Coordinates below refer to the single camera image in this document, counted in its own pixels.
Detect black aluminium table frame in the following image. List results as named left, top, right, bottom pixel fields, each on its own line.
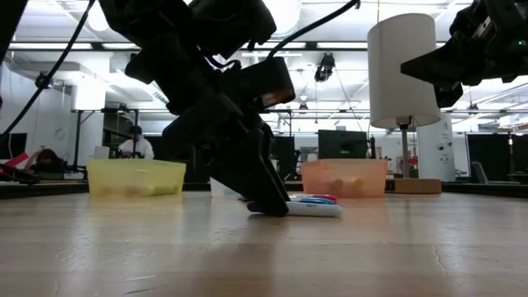
left=0, top=179, right=528, bottom=198

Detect orange translucent plastic bin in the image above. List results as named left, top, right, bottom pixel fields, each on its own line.
left=300, top=158, right=389, bottom=199

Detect black ceiling spotlight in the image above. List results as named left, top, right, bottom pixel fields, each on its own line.
left=313, top=52, right=337, bottom=83
left=35, top=72, right=54, bottom=91

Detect light blue fine-tip marker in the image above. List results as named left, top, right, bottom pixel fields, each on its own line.
left=297, top=196, right=336, bottom=205

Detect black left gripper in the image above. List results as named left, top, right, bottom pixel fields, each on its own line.
left=125, top=36, right=291, bottom=218

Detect white shade table lamp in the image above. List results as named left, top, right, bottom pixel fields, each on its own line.
left=366, top=12, right=442, bottom=195

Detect black partition panels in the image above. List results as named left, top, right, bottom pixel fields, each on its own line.
left=142, top=134, right=296, bottom=183
left=465, top=132, right=528, bottom=185

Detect black overhead beam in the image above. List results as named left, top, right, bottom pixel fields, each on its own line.
left=7, top=40, right=455, bottom=52

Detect white column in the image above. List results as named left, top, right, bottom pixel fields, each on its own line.
left=416, top=113, right=457, bottom=183

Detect yellow translucent plastic bin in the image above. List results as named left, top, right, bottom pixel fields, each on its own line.
left=86, top=158, right=187, bottom=199

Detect black monitor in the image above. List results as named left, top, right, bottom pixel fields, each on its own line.
left=318, top=129, right=369, bottom=161
left=0, top=132, right=28, bottom=161

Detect red white object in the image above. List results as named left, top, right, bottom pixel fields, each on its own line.
left=7, top=150, right=42, bottom=169

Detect clear plastic bin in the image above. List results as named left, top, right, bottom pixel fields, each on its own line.
left=209, top=158, right=278, bottom=200

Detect red fine-tip marker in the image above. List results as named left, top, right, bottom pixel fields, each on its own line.
left=290, top=193, right=338, bottom=200

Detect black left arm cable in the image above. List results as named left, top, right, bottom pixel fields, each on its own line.
left=0, top=0, right=97, bottom=137

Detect person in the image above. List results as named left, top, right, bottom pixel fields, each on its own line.
left=118, top=125, right=156, bottom=160
left=26, top=148, right=67, bottom=174

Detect black left camera cable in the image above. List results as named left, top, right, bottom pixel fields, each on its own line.
left=266, top=0, right=361, bottom=59

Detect grey office chair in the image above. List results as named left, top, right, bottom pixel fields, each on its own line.
left=471, top=161, right=521, bottom=186

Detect black background frame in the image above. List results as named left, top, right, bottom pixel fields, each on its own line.
left=73, top=107, right=295, bottom=182

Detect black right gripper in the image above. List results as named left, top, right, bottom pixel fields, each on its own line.
left=400, top=0, right=528, bottom=110

